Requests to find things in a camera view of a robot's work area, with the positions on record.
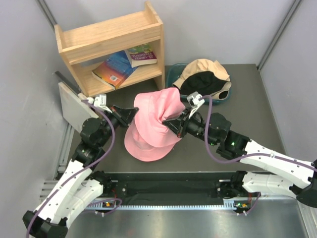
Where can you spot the grey slotted cable duct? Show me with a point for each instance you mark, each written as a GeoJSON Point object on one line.
{"type": "Point", "coordinates": [227, 204]}

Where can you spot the black hat in basin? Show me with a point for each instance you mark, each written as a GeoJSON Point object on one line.
{"type": "Point", "coordinates": [205, 83]}

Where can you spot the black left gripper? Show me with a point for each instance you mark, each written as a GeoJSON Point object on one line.
{"type": "Point", "coordinates": [127, 115]}

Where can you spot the wooden bookshelf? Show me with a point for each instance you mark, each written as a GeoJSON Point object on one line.
{"type": "Point", "coordinates": [104, 38]}

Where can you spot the green purple paperback book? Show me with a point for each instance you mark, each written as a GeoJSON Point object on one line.
{"type": "Point", "coordinates": [141, 55]}

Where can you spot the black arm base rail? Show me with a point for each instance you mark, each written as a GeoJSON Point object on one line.
{"type": "Point", "coordinates": [159, 189]}

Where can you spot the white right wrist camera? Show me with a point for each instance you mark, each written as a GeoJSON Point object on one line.
{"type": "Point", "coordinates": [195, 100]}

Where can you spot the teal plastic basin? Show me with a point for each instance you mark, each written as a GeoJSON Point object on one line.
{"type": "Point", "coordinates": [172, 74]}

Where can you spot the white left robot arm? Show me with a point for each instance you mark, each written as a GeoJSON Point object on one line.
{"type": "Point", "coordinates": [80, 184]}

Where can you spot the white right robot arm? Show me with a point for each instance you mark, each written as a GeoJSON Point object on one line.
{"type": "Point", "coordinates": [285, 175]}

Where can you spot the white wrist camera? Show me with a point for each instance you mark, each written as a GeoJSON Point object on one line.
{"type": "Point", "coordinates": [99, 101]}
{"type": "Point", "coordinates": [195, 100]}

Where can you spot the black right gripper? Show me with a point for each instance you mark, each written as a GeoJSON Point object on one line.
{"type": "Point", "coordinates": [176, 125]}

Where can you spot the grey flat board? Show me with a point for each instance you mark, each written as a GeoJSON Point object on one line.
{"type": "Point", "coordinates": [75, 112]}

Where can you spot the beige bucket hat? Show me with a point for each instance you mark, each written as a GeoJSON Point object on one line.
{"type": "Point", "coordinates": [200, 65]}

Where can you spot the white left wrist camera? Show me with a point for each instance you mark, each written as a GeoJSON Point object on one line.
{"type": "Point", "coordinates": [99, 101]}

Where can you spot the blue orange paperback book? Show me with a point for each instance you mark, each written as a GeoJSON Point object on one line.
{"type": "Point", "coordinates": [114, 70]}

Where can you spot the pink bucket hat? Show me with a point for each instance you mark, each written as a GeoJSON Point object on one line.
{"type": "Point", "coordinates": [140, 149]}
{"type": "Point", "coordinates": [154, 108]}

